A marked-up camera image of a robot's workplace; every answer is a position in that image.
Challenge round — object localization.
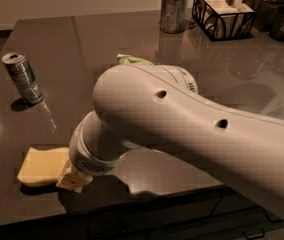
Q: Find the yellow sponge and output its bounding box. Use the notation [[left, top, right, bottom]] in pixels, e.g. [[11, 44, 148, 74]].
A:
[[17, 147, 69, 187]]

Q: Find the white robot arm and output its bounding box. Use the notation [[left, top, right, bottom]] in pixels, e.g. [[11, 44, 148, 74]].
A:
[[69, 64, 284, 219]]

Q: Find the silver redbull can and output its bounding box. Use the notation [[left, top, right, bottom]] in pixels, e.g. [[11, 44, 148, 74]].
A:
[[2, 52, 43, 104]]

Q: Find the green chip bag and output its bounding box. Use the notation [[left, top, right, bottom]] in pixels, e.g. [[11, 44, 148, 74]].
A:
[[117, 54, 154, 66]]

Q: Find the metal cup with stirrers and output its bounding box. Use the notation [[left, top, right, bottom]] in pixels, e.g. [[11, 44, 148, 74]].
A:
[[160, 0, 188, 34]]

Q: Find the black drawer handle lower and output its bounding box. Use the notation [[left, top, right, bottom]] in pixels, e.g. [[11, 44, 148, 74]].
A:
[[243, 229, 266, 240]]

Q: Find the black drawer handle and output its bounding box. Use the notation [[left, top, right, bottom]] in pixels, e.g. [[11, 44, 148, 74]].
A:
[[265, 213, 283, 224], [243, 229, 266, 240]]

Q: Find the black drawer handle right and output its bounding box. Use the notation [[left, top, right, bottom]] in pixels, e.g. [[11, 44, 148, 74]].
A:
[[265, 213, 283, 224]]

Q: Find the black wire basket with packets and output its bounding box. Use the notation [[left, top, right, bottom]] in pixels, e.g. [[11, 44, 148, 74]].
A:
[[192, 0, 256, 41]]

